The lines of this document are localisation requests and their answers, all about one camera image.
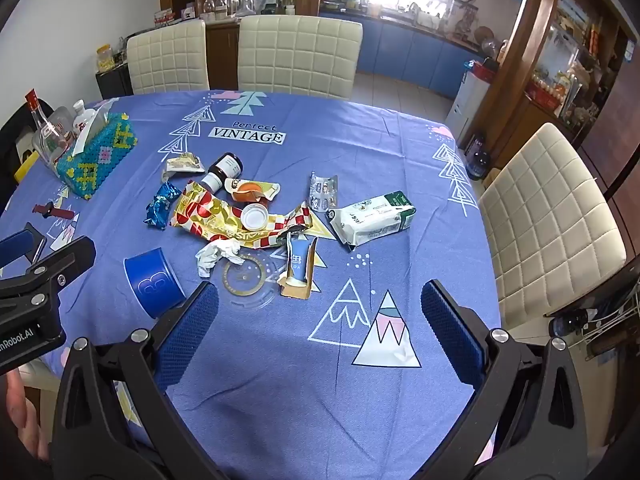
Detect silver blister pack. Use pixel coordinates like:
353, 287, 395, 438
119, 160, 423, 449
309, 171, 340, 212

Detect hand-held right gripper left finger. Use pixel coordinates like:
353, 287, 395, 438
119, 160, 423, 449
50, 280, 221, 480

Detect white bottle red label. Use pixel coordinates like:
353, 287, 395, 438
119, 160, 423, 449
70, 100, 99, 139

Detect blue tube cardboard box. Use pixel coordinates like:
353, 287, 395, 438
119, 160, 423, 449
277, 232, 322, 301

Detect dark blue water jug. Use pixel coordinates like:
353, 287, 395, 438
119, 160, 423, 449
465, 132, 493, 181

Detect black phone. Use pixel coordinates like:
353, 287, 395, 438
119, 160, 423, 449
24, 222, 49, 263

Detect brown medicine bottle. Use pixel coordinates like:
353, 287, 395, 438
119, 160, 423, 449
200, 153, 244, 193

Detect blue foil wrapper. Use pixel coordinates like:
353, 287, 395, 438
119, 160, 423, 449
144, 181, 182, 231

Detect blue kitchen cabinets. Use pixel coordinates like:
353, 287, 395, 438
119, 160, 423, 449
319, 7, 488, 103

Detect blue printed tablecloth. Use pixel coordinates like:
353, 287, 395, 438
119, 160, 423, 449
0, 89, 503, 480

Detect white green wet wipes packet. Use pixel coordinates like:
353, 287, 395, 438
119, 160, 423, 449
326, 191, 417, 252

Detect person's left hand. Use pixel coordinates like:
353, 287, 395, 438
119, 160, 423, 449
4, 374, 52, 462

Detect cream quilted dining chair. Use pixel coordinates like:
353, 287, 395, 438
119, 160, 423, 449
477, 122, 628, 332
126, 20, 210, 96
237, 15, 363, 100

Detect orange and cream food wrapper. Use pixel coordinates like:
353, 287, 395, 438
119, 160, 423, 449
224, 178, 282, 207

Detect white bottle cap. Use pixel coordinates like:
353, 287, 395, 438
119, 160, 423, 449
241, 204, 268, 231

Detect beaded teal tissue box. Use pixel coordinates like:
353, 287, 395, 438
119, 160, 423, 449
55, 100, 140, 202

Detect wooden grocery shelf cabinet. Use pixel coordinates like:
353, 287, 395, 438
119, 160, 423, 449
492, 0, 640, 201

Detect black side cabinet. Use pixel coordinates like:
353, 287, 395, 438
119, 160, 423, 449
95, 66, 133, 101

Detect wooden display cabinet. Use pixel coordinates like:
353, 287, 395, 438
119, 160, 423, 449
157, 0, 321, 95

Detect red gold snack wrapper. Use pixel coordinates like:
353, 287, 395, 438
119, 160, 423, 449
170, 180, 313, 252

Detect white water dispenser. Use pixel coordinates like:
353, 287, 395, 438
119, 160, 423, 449
445, 60, 496, 147

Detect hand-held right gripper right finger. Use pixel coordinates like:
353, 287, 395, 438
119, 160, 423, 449
420, 279, 590, 480

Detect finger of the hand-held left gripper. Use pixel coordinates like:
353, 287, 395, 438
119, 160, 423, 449
0, 236, 97, 332
0, 232, 35, 267

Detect white tissue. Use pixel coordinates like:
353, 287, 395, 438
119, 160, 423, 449
195, 239, 244, 278

